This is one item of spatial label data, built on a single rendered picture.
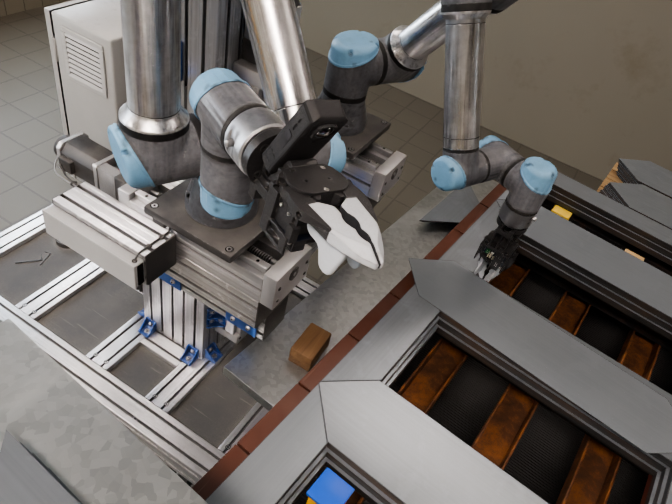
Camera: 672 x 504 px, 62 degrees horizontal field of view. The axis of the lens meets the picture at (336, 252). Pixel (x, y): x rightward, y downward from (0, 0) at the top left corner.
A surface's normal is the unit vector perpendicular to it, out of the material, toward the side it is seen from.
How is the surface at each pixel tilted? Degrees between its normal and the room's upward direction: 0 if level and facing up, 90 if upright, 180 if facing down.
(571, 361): 0
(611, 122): 90
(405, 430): 0
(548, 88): 90
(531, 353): 0
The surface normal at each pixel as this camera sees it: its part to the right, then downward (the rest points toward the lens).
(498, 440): 0.19, -0.72
